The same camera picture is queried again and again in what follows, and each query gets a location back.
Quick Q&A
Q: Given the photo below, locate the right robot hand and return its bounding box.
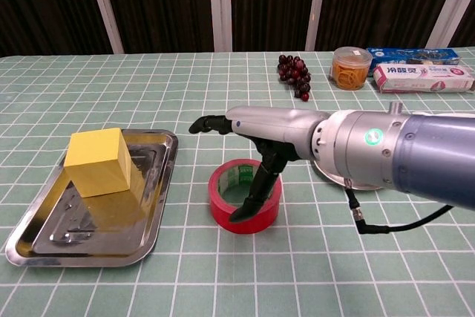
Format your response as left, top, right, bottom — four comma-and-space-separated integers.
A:
188, 105, 331, 223

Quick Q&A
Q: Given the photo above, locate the red tape roll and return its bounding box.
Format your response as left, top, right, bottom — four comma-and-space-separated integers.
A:
207, 158, 284, 235

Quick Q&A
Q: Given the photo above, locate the yellow sponge block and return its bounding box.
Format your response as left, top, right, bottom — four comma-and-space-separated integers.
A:
63, 127, 133, 199

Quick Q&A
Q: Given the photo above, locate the dark red grape bunch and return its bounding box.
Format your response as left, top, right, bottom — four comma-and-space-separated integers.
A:
277, 54, 312, 103

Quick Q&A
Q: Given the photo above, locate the round steel plate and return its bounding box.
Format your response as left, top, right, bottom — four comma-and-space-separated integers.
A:
313, 163, 387, 192

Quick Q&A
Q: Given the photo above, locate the clear jar of rubber bands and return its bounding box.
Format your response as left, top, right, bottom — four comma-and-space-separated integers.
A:
330, 46, 374, 91

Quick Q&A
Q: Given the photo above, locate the blue carton box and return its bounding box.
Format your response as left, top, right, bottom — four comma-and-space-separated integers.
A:
366, 47, 462, 71

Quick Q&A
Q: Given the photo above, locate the white pink toothpaste box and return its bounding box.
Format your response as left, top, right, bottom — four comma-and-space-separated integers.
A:
372, 64, 475, 94

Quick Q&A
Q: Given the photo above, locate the green checked tablecloth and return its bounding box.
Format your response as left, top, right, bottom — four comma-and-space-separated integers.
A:
0, 46, 475, 317

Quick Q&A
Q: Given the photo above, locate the rectangular steel tray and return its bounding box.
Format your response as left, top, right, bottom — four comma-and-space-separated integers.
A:
5, 129, 180, 268

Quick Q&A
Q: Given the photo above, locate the white metal frame post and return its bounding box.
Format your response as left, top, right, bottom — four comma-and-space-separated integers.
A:
304, 0, 331, 52
425, 0, 475, 49
84, 0, 125, 55
207, 0, 235, 53

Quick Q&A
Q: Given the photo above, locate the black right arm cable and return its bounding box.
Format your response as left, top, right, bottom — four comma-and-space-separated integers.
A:
344, 178, 456, 235

